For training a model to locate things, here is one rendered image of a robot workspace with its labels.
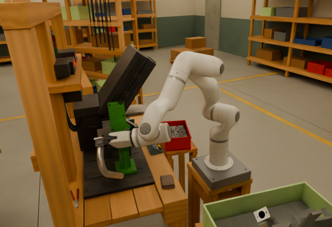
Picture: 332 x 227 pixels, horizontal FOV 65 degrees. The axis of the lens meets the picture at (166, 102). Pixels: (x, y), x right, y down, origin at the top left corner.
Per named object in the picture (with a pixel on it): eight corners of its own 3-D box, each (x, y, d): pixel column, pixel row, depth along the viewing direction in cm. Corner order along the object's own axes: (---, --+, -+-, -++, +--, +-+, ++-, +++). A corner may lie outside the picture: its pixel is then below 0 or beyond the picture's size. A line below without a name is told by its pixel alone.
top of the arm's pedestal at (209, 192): (225, 157, 195) (226, 152, 194) (252, 183, 167) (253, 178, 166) (186, 167, 185) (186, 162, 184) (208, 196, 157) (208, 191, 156)
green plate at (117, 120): (125, 127, 195) (122, 99, 191) (127, 129, 187) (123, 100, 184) (110, 129, 192) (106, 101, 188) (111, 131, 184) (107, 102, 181)
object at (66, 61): (70, 70, 154) (68, 58, 151) (69, 76, 140) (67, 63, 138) (58, 71, 152) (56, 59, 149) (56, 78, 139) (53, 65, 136)
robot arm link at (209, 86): (225, 128, 157) (201, 121, 167) (232, 112, 163) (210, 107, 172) (202, 68, 123) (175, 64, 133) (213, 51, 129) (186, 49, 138)
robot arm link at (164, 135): (137, 144, 107) (144, 147, 115) (168, 138, 104) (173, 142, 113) (135, 125, 110) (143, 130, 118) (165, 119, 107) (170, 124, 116)
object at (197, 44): (199, 58, 898) (199, 36, 870) (214, 62, 834) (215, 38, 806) (169, 63, 842) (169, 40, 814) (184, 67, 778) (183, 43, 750)
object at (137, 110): (142, 107, 216) (142, 103, 215) (146, 114, 202) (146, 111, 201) (94, 114, 207) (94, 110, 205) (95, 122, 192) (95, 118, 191)
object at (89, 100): (103, 130, 224) (98, 93, 212) (105, 147, 197) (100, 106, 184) (80, 133, 219) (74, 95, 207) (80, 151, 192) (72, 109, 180)
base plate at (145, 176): (127, 114, 257) (127, 112, 257) (154, 184, 159) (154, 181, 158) (83, 121, 247) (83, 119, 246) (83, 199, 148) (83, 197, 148)
